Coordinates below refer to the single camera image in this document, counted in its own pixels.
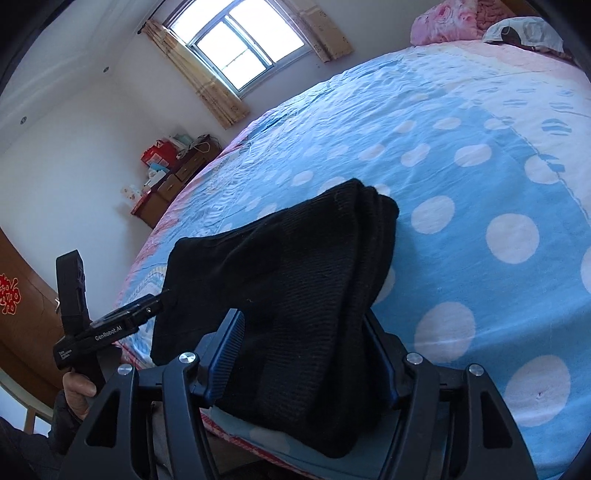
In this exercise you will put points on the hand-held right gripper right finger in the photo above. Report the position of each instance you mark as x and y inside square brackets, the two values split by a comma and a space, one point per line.
[415, 383]

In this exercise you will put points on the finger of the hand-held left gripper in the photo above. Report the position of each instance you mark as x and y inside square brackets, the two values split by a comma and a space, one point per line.
[145, 308]

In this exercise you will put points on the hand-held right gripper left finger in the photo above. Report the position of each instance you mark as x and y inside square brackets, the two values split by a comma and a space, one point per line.
[226, 350]

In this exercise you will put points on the black pants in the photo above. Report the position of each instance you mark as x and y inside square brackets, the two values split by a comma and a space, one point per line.
[300, 286]

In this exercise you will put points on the person's left forearm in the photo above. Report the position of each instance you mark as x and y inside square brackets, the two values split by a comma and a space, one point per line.
[41, 443]

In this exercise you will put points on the person's left hand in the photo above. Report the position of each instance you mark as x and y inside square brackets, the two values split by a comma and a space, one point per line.
[76, 392]

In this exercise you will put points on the wooden door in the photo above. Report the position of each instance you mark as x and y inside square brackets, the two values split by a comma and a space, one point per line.
[27, 332]

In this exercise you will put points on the red paper door decoration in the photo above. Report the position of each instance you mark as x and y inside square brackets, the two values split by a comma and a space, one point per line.
[9, 295]

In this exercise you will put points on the wooden dresser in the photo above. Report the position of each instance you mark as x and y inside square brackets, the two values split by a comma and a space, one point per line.
[180, 184]

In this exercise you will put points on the blue and white box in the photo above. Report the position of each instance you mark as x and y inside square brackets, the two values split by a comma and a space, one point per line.
[158, 171]

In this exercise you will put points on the red gift box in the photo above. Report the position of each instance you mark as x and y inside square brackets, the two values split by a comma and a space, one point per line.
[157, 154]

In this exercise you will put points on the polka dot bed sheet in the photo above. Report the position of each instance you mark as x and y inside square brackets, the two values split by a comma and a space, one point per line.
[461, 194]

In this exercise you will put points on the beige patterned curtain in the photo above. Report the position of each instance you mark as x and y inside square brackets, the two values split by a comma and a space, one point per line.
[203, 78]
[323, 32]

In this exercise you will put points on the pink floral pillow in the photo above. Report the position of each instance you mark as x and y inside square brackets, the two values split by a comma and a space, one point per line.
[448, 21]

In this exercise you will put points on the white pillow with dark patches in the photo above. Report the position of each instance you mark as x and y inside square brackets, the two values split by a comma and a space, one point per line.
[531, 32]

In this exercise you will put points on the window with metal frame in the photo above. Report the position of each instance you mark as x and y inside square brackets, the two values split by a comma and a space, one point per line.
[240, 41]

